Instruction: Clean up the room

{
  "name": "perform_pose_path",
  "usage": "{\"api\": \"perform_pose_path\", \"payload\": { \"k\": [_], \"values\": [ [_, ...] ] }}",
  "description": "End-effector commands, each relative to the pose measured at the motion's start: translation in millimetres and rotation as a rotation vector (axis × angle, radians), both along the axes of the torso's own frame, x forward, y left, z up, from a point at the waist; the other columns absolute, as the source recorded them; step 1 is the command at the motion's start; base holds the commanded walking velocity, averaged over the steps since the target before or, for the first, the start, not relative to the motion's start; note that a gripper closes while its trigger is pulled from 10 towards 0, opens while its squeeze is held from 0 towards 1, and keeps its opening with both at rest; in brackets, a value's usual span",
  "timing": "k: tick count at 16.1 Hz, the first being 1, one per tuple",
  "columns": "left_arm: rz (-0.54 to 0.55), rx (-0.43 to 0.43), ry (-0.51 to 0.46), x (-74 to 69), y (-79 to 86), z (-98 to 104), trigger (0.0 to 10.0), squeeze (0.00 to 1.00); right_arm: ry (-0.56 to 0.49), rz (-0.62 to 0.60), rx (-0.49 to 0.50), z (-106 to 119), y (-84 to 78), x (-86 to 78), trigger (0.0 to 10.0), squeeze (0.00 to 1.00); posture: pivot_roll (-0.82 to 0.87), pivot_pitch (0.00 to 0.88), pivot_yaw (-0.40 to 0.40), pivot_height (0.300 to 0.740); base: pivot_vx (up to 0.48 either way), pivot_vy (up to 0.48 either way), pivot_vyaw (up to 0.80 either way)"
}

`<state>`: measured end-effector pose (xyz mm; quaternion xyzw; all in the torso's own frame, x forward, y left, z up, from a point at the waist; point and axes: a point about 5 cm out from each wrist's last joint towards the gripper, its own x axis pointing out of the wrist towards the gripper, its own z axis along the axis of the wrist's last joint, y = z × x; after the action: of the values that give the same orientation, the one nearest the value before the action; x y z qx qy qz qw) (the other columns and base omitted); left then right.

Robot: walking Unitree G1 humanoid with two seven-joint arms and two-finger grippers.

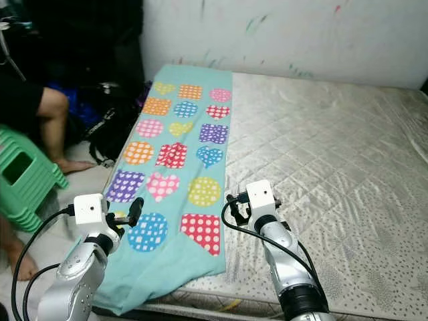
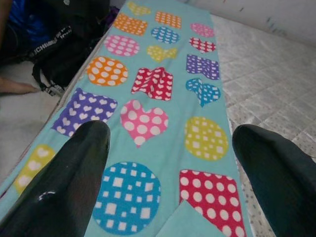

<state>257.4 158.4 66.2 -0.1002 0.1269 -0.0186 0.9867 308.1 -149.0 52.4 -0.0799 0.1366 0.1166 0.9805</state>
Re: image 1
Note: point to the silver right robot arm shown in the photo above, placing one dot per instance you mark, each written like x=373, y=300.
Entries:
x=291, y=267

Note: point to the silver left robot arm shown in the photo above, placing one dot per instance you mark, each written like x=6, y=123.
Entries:
x=70, y=281

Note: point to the teal blanket with dotted shapes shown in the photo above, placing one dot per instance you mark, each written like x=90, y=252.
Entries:
x=187, y=267

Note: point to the black backpack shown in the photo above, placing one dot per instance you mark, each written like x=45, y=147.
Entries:
x=117, y=127

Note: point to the green plastic stool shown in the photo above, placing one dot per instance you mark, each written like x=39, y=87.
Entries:
x=27, y=180

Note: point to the grey quilted mattress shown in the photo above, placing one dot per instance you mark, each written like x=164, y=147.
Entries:
x=328, y=147

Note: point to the person's bare leg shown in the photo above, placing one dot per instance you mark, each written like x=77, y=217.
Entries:
x=55, y=127
x=17, y=247

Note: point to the blue cloth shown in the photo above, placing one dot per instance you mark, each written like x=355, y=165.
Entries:
x=77, y=107

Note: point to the person's black shorts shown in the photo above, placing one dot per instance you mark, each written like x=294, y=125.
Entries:
x=20, y=97

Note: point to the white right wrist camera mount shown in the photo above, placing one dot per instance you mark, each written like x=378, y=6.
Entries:
x=261, y=198

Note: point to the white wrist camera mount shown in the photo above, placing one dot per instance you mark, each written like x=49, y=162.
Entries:
x=261, y=198
x=88, y=212

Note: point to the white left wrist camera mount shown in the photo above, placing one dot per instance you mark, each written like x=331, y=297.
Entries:
x=88, y=212

